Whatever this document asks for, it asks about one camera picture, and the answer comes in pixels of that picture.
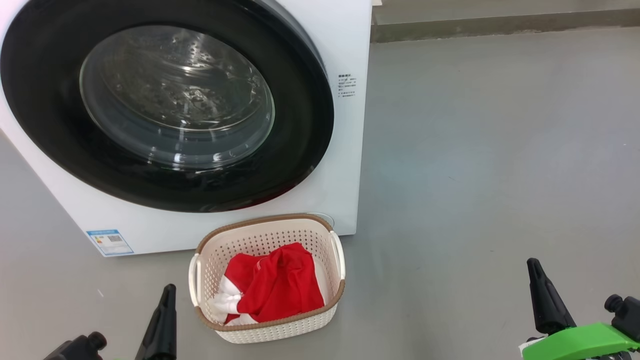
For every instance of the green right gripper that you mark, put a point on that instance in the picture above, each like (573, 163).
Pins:
(585, 344)

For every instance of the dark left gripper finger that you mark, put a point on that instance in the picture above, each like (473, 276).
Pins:
(162, 335)

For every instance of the red and white garment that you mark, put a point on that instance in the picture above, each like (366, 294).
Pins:
(280, 290)

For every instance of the round black glass washer door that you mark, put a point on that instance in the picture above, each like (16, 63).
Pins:
(40, 90)

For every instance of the cream perforated laundry basket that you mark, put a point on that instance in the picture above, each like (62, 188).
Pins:
(280, 330)

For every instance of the white front-load washing machine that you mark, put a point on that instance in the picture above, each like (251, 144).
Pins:
(50, 200)

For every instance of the blue energy label sticker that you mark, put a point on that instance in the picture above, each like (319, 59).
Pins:
(110, 242)

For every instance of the round filter cover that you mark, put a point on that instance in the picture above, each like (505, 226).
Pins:
(324, 220)

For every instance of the small printed text sticker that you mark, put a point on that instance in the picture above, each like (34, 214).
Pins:
(347, 85)

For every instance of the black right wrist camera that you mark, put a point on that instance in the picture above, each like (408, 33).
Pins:
(627, 315)

